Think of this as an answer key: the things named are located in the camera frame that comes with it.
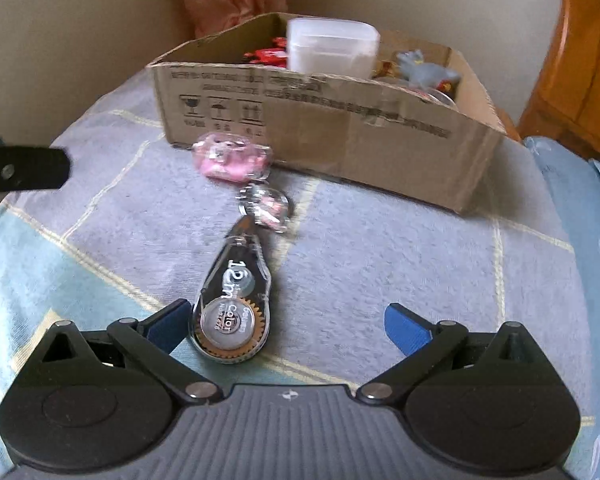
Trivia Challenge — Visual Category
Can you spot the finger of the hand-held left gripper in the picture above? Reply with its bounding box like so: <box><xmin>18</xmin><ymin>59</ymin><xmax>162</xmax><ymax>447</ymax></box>
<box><xmin>0</xmin><ymin>144</ymin><xmax>74</xmax><ymax>199</ymax></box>

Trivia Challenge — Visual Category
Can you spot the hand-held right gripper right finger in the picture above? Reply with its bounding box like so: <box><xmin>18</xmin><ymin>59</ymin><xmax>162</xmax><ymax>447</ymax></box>
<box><xmin>355</xmin><ymin>302</ymin><xmax>556</xmax><ymax>406</ymax></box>

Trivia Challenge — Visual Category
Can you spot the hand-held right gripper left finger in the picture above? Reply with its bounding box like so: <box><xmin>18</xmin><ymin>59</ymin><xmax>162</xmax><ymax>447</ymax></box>
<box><xmin>32</xmin><ymin>298</ymin><xmax>225</xmax><ymax>407</ymax></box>

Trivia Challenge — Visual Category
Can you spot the clear correction tape dispenser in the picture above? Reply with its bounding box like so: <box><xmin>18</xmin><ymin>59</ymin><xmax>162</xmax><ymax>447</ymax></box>
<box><xmin>189</xmin><ymin>217</ymin><xmax>272</xmax><ymax>364</ymax></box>

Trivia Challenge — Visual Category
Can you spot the cardboard box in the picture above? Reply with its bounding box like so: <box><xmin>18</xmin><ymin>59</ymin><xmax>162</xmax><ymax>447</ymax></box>
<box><xmin>146</xmin><ymin>11</ymin><xmax>508</xmax><ymax>215</ymax></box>

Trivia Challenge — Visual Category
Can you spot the grey toy figure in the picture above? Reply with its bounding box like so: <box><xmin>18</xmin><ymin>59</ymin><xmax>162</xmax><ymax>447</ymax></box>
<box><xmin>380</xmin><ymin>49</ymin><xmax>463</xmax><ymax>94</ymax></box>

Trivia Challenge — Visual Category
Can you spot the red toy train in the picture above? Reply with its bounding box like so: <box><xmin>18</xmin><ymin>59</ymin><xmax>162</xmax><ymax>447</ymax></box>
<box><xmin>242</xmin><ymin>36</ymin><xmax>290</xmax><ymax>67</ymax></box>

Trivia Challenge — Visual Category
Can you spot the white bottle green label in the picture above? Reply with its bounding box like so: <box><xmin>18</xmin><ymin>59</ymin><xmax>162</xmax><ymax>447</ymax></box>
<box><xmin>285</xmin><ymin>18</ymin><xmax>381</xmax><ymax>79</ymax></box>

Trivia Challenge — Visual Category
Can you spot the checked grey blue blanket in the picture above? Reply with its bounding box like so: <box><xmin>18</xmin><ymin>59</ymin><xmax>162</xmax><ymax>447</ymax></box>
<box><xmin>0</xmin><ymin>62</ymin><xmax>597</xmax><ymax>480</ymax></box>

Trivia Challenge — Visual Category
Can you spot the pink clear case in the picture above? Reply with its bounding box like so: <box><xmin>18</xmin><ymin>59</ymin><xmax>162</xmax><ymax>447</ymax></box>
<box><xmin>191</xmin><ymin>131</ymin><xmax>273</xmax><ymax>184</ymax></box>

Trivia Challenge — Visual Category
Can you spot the blue pillow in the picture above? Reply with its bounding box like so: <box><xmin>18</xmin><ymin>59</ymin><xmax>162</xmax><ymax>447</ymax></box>
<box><xmin>522</xmin><ymin>135</ymin><xmax>600</xmax><ymax>480</ymax></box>

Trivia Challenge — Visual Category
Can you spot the clear plastic container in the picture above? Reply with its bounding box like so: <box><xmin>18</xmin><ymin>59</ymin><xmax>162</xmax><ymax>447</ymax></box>
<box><xmin>424</xmin><ymin>85</ymin><xmax>459</xmax><ymax>109</ymax></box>

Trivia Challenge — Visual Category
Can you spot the wooden furniture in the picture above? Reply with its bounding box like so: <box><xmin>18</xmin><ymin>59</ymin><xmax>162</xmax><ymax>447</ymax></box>
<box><xmin>517</xmin><ymin>0</ymin><xmax>600</xmax><ymax>169</ymax></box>

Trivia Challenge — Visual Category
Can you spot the clear pink keychain charm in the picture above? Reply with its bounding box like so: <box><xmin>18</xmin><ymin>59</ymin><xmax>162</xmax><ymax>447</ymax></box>
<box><xmin>237</xmin><ymin>185</ymin><xmax>295</xmax><ymax>235</ymax></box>

